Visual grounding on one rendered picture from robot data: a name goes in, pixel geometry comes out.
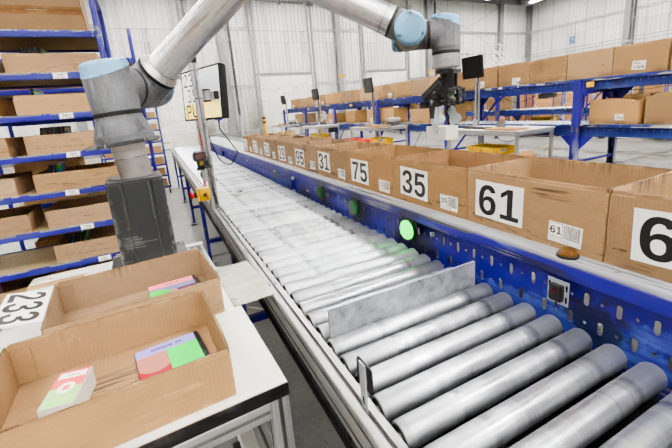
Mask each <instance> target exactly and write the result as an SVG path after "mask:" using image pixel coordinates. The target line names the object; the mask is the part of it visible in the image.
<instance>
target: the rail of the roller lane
mask: <svg viewBox="0 0 672 448"><path fill-rule="evenodd" d="M170 150H171V153H172V155H173V156H174V158H175V159H176V161H177V163H178V164H179V166H180V167H181V169H182V168H183V172H184V174H185V175H186V177H187V178H188V180H189V178H190V180H189V182H190V183H191V185H192V186H193V188H194V189H195V191H196V188H198V187H203V186H202V185H201V184H200V182H199V181H198V180H197V179H196V177H195V176H194V175H193V174H192V172H191V171H190V170H189V169H188V167H187V166H186V165H185V163H184V162H183V161H182V160H181V158H180V157H179V156H178V155H177V153H176V152H175V151H174V150H173V148H172V149H171V148H170ZM188 176H189V177H188ZM214 215H215V221H216V224H217V226H218V227H219V229H220V231H221V232H222V234H223V235H224V237H225V238H226V240H227V242H228V243H229V245H230V246H231V248H232V250H233V251H234V253H235V254H236V256H237V257H238V259H239V261H240V262H243V261H248V262H249V263H250V265H251V266H252V267H253V268H254V269H255V270H256V272H257V273H258V274H259V275H260V276H261V277H262V279H263V280H264V281H265V282H266V283H267V284H268V286H269V287H270V288H271V289H272V290H273V291H274V293H275V294H274V295H271V296H268V297H265V298H263V299H264V300H265V302H266V303H267V305H268V306H269V308H270V310H271V311H272V313H273V314H274V316H275V318H276V319H277V321H278V322H279V324H280V325H281V327H282V329H283V330H284V332H285V333H286V335H287V336H288V338H289V340H290V341H291V343H292V344H293V346H294V348H295V349H296V351H297V352H298V354H299V355H300V357H301V359H302V360H303V362H304V363H305V365H306V367H307V368H308V370H309V371H310V373H311V374H312V376H313V378H314V379H315V381H316V382H317V384H318V386H319V387H320V389H321V390H322V392H323V393H324V395H325V397H326V398H327V400H328V401H329V403H330V404H331V406H332V408H333V409H334V411H335V412H336V414H337V416H338V417H339V419H340V420H341V422H342V423H343V425H344V427H345V428H346V430H347V431H348V433H349V435H350V436H351V438H352V439H353V441H354V442H355V444H356V446H357V447H358V448H409V447H408V446H407V445H406V443H405V442H404V441H403V440H402V438H401V437H400V436H399V435H398V433H397V432H396V431H395V430H394V428H393V427H392V426H391V424H390V423H389V422H388V421H387V419H386V418H385V417H384V416H383V414H382V413H381V412H380V411H379V409H378V408H377V407H376V405H375V404H374V403H373V402H372V400H371V399H370V398H369V397H368V410H369V416H368V415H367V414H366V412H365V411H364V409H363V408H362V402H361V388H360V385H359V384H358V383H357V381H356V380H355V379H354V378H353V376H352V375H351V374H350V373H349V371H348V370H347V369H346V367H345V366H344V365H343V364H342V362H341V361H340V360H339V359H338V357H337V356H336V355H335V354H334V352H333V351H332V350H331V348H330V347H329V346H328V345H327V343H326V342H325V341H324V340H323V338H322V337H321V336H320V335H319V333H318V332H317V331H316V329H315V328H314V327H313V326H312V324H311V323H310V322H309V321H308V319H307V318H306V317H305V316H304V314H303V313H302V312H301V310H300V309H299V308H298V307H297V305H296V304H295V303H294V302H293V300H292V299H291V298H290V297H289V295H288V294H287V293H286V291H285V290H284V289H283V288H282V286H281V285H280V284H279V283H278V281H277V280H276V279H275V278H274V276H273V275H272V274H271V272H270V271H269V270H268V269H267V267H266V266H265V265H264V264H263V262H262V261H261V260H260V258H259V257H258V256H257V255H256V253H255V252H254V251H253V250H252V248H251V247H250V246H249V245H248V243H247V242H246V241H245V239H244V238H243V237H242V236H241V234H240V233H239V232H238V231H237V229H236V228H235V227H234V226H233V224H232V223H231V222H230V220H229V219H228V218H227V217H226V215H225V214H224V213H223V212H222V210H221V209H220V210H219V208H216V209H214Z"/></svg>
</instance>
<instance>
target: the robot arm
mask: <svg viewBox="0 0 672 448"><path fill-rule="evenodd" d="M247 1H248V0H198V2H197V3H196V4H195V5H194V6H193V7H192V8H191V10H190V11H189V12H188V13H187V14H186V15H185V16H184V17H183V19H182V20H181V21H180V22H179V23H178V24H177V25H176V27H175V28H174V29H173V30H172V31H171V32H170V33H169V35H168V36H167V37H166V38H165V39H164V40H163V41H162V43H161V44H160V45H159V46H158V47H157V48H156V49H155V51H154V52H153V53H152V54H151V55H142V56H141V57H140V58H139V59H138V60H137V61H136V63H135V64H134V65H133V66H131V67H130V66H129V62H128V61H127V59H126V58H124V57H114V58H104V59H97V60H92V61H87V62H83V63H81V64H80V65H79V67H78V68H79V73H80V79H81V81H82V84H83V87H84V90H85V93H86V96H87V100H88V103H89V106H90V109H91V112H92V115H93V118H94V122H95V127H94V138H93V140H94V144H95V146H99V145H105V144H112V143H118V142H123V141H129V140H135V139H141V138H146V137H152V136H155V132H154V130H153V128H152V127H151V125H150V124H149V123H148V121H147V120H146V119H145V117H144V115H143V113H142V109H141V108H158V107H161V106H164V105H166V104H168V103H169V102H170V101H171V100H172V98H173V96H174V91H175V87H176V85H177V80H176V77H177V76H178V75H179V74H180V73H181V72H182V71H183V70H184V69H185V67H186V66H187V65H188V64H189V63H190V62H191V61H192V60H193V59H194V58H195V57H196V56H197V55H198V53H199V52H200V51H201V50H202V49H203V48H204V47H205V46H206V45H207V44H208V43H209V42H210V41H211V39H212V38H213V37H214V36H215V35H216V34H217V33H218V32H219V31H220V30H221V29H222V28H223V27H224V25H225V24H226V23H227V22H228V21H229V20H230V19H231V18H232V17H233V16H234V15H235V14H236V13H237V12H238V10H239V9H240V8H241V7H242V6H243V5H244V4H245V3H246V2H247ZM307 1H309V2H311V3H314V4H316V5H318V6H320V7H322V8H324V9H327V10H329V11H331V12H333V13H335V14H338V15H340V16H342V17H344V18H346V19H348V20H351V21H353V22H355V23H357V24H359V25H362V26H364V27H366V28H368V29H370V30H372V31H375V32H377V33H379V34H381V35H383V36H384V37H386V38H388V39H390V40H391V44H392V50H393V52H398V53H401V52H407V51H416V50H427V49H432V69H433V70H435V75H440V77H438V78H437V79H436V80H435V81H434V82H433V83H432V84H431V86H430V87H429V88H428V89H427V90H426V91H425V92H424V93H423V94H422V95H421V96H422V99H423V101H430V104H429V113H430V119H431V123H432V127H433V130H434V133H435V134H437V133H438V125H439V124H442V123H444V121H445V116H444V115H442V107H441V105H443V106H447V107H446V108H445V110H444V112H445V115H446V117H447V119H446V121H447V125H454V123H456V122H459V121H461V119H462V117H461V115H460V114H458V113H457V112H456V109H455V105H460V104H462V103H465V87H461V86H458V73H461V68H459V69H457V67H460V28H461V25H460V16H459V15H458V14H456V13H449V12H446V13H437V14H434V15H432V17H431V19H430V20H425V19H424V17H423V16H422V15H421V14H420V13H419V12H417V11H413V10H406V9H403V8H401V7H399V6H397V5H393V4H390V3H388V2H386V1H384V0H307ZM462 92H464V100H462Z"/></svg>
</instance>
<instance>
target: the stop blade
mask: <svg viewBox="0 0 672 448"><path fill-rule="evenodd" d="M474 285H475V261H471V262H468V263H465V264H462V265H459V266H456V267H453V268H450V269H447V270H444V271H441V272H438V273H435V274H432V275H429V276H426V277H423V278H420V279H417V280H414V281H411V282H408V283H405V284H402V285H399V286H396V287H393V288H389V289H386V290H383V291H380V292H377V293H374V294H371V295H368V296H365V297H362V298H359V299H356V300H353V301H350V302H347V303H344V304H341V305H338V306H335V307H332V308H329V309H327V313H328V323H329V334H330V339H331V338H333V337H336V336H339V335H341V334H344V333H347V332H350V331H352V330H355V329H358V328H360V327H363V326H366V325H369V324H371V323H374V322H377V321H379V320H382V319H385V318H387V317H390V316H393V315H396V314H398V313H401V312H404V311H406V310H409V309H412V308H415V307H417V306H420V305H423V304H425V303H428V302H431V301H434V300H436V299H439V298H442V297H444V296H447V295H450V294H453V293H455V292H458V291H461V290H463V289H466V288H469V287H472V286H474Z"/></svg>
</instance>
